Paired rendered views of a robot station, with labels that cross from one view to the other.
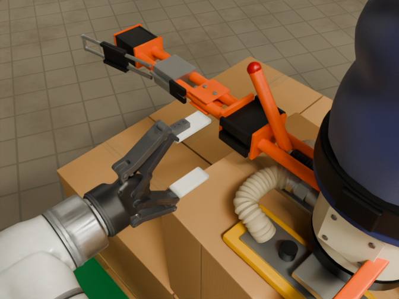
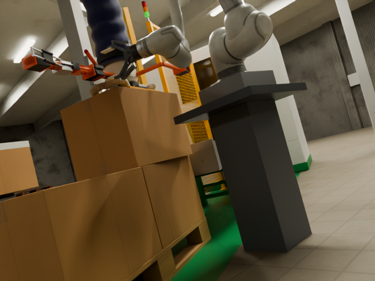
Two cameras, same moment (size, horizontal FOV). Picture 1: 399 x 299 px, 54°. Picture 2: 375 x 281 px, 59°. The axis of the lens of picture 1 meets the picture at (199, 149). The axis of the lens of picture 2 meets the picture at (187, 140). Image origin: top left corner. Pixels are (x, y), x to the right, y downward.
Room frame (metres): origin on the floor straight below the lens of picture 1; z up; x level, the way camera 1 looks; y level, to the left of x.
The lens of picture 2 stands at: (0.85, 1.60, 0.52)
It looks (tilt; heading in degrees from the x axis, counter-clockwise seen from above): 3 degrees up; 246
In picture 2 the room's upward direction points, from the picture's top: 15 degrees counter-clockwise
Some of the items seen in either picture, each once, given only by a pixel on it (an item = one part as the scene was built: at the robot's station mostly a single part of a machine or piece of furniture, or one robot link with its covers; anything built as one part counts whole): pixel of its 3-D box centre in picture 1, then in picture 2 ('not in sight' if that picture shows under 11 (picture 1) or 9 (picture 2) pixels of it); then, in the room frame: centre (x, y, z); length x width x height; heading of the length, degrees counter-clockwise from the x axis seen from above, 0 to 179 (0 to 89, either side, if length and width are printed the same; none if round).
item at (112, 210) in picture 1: (122, 200); (132, 53); (0.35, 0.12, 1.08); 0.09 x 0.07 x 0.08; 132
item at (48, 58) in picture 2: (130, 67); (57, 59); (0.69, 0.15, 1.08); 0.31 x 0.03 x 0.05; 55
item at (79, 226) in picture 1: (78, 228); (145, 48); (0.30, 0.17, 1.08); 0.09 x 0.06 x 0.09; 42
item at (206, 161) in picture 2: not in sight; (170, 170); (0.08, -0.54, 0.48); 0.70 x 0.03 x 0.15; 134
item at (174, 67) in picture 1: (174, 75); (62, 68); (0.67, 0.05, 1.07); 0.07 x 0.07 x 0.04; 42
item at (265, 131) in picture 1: (251, 125); (92, 72); (0.51, -0.09, 1.08); 0.10 x 0.08 x 0.06; 132
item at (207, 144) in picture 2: not in sight; (166, 155); (0.08, -0.55, 0.58); 0.70 x 0.03 x 0.06; 134
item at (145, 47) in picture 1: (138, 45); (36, 62); (0.78, 0.14, 1.08); 0.08 x 0.07 x 0.05; 42
